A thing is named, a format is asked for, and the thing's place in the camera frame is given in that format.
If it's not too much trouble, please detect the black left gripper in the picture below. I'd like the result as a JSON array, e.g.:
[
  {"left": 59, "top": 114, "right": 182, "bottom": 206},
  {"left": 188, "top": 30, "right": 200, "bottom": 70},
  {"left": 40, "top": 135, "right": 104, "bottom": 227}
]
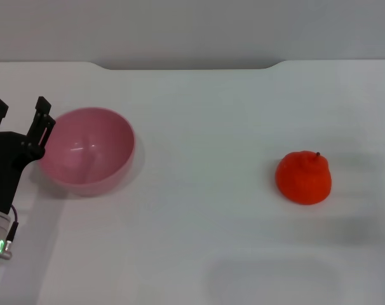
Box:
[{"left": 0, "top": 96, "right": 57, "bottom": 212}]

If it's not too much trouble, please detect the pink plastic bowl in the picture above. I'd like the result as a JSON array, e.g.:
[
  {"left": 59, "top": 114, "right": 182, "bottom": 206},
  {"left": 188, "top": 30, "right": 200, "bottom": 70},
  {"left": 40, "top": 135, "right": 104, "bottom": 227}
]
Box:
[{"left": 38, "top": 107, "right": 136, "bottom": 196}]

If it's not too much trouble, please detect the orange toy fruit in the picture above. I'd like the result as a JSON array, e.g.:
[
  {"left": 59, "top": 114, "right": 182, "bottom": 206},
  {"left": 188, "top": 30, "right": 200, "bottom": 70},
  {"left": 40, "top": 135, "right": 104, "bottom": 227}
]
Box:
[{"left": 274, "top": 150, "right": 333, "bottom": 206}]

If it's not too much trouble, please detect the thin left arm cable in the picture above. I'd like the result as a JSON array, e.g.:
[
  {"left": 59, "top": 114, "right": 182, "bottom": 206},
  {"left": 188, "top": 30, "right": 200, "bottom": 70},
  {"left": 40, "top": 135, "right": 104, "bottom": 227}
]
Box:
[{"left": 6, "top": 205, "right": 20, "bottom": 246}]

